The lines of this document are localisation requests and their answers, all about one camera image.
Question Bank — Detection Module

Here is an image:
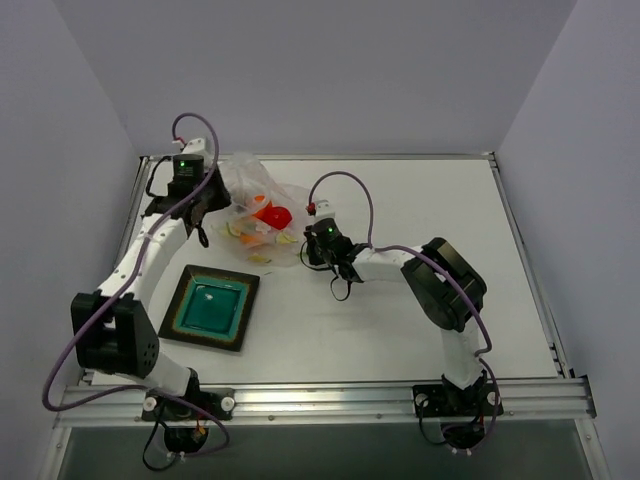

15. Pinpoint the bright red fake apple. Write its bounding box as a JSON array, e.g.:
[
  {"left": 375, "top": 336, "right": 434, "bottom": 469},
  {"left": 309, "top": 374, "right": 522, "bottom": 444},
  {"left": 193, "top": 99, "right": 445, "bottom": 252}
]
[{"left": 253, "top": 203, "right": 293, "bottom": 230}]

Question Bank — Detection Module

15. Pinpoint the printed clear plastic bag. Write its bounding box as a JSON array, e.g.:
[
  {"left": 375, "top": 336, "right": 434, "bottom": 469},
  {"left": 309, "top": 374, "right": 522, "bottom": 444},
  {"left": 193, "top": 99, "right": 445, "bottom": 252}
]
[{"left": 206, "top": 153, "right": 309, "bottom": 267}]

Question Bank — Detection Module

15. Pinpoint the orange fake fruit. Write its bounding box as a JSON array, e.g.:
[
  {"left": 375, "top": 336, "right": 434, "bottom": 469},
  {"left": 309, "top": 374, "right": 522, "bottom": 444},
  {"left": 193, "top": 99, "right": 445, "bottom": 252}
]
[{"left": 240, "top": 195, "right": 271, "bottom": 246}]

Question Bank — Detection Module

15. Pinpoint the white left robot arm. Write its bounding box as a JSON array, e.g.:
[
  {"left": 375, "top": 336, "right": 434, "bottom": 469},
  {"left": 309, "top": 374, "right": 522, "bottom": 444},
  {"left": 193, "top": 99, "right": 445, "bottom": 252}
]
[{"left": 71, "top": 153, "right": 231, "bottom": 419}]

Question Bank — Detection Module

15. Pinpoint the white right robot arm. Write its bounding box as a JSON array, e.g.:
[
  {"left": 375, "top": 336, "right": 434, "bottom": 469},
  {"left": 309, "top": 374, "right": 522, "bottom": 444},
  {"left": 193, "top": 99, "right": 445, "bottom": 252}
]
[{"left": 304, "top": 218, "right": 492, "bottom": 413}]

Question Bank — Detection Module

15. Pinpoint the teal square ceramic plate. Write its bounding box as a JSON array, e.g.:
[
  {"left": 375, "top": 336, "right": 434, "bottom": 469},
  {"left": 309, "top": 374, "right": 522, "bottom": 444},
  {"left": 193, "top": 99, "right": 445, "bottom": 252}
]
[{"left": 158, "top": 265, "right": 260, "bottom": 352}]

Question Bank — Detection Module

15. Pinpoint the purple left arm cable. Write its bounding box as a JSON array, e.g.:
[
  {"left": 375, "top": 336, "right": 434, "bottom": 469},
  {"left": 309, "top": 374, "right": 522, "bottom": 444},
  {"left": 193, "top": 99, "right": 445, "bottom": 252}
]
[{"left": 42, "top": 112, "right": 231, "bottom": 459}]

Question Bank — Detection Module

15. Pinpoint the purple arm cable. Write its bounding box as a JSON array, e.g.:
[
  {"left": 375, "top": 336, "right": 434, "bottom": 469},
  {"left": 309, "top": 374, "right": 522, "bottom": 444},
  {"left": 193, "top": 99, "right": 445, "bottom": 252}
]
[
  {"left": 42, "top": 112, "right": 231, "bottom": 459},
  {"left": 307, "top": 171, "right": 504, "bottom": 446}
]

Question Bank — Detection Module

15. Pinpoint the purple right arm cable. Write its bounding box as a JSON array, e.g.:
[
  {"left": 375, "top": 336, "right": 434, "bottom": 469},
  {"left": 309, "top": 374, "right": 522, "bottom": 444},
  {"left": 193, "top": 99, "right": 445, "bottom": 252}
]
[{"left": 307, "top": 171, "right": 504, "bottom": 446}]

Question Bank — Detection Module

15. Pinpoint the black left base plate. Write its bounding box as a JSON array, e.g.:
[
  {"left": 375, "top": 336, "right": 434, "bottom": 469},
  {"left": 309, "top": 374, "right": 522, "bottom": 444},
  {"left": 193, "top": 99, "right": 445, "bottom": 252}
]
[{"left": 141, "top": 387, "right": 236, "bottom": 422}]

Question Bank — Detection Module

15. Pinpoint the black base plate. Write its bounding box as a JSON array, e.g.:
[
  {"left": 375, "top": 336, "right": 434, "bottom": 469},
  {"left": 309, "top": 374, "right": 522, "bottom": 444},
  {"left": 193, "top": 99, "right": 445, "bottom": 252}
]
[
  {"left": 412, "top": 380, "right": 504, "bottom": 418},
  {"left": 141, "top": 387, "right": 236, "bottom": 422}
]

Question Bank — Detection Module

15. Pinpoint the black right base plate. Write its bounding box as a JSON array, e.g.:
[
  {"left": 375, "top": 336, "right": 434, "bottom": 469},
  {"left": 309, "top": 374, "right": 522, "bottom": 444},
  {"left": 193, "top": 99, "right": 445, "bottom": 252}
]
[{"left": 412, "top": 380, "right": 504, "bottom": 418}]

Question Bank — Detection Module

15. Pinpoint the aluminium front rail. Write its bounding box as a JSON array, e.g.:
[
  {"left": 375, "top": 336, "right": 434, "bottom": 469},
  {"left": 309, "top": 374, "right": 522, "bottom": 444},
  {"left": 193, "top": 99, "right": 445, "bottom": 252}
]
[{"left": 55, "top": 378, "right": 596, "bottom": 427}]

